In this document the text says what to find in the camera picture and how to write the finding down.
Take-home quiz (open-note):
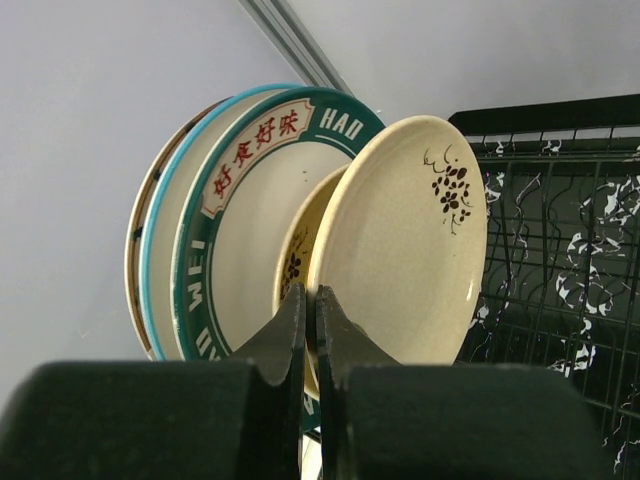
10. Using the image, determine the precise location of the left aluminium frame post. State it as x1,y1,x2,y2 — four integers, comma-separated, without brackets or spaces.
240,0,352,94

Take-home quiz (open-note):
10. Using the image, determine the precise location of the cream plate dark floral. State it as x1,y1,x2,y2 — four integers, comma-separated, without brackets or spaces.
307,115,487,365

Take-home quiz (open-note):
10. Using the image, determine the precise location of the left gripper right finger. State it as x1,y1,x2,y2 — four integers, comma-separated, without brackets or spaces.
315,287,611,479

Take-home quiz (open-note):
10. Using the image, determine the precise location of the black marble pattern mat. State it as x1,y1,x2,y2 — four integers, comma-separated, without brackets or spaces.
469,139,640,471

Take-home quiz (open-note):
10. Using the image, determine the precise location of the black wire dish rack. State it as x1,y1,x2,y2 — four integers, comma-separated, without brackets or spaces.
447,93,640,480

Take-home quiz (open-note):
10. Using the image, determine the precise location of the white plate watermelon pattern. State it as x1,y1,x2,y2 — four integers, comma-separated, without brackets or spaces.
138,83,294,361

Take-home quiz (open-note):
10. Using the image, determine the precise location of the yellow patterned small plate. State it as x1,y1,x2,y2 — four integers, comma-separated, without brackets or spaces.
272,164,348,401

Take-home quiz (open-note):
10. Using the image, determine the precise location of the white plate dark green rim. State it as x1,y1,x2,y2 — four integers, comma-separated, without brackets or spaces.
170,85,387,431

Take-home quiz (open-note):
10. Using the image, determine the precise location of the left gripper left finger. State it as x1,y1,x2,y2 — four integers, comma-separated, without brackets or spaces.
1,284,306,479

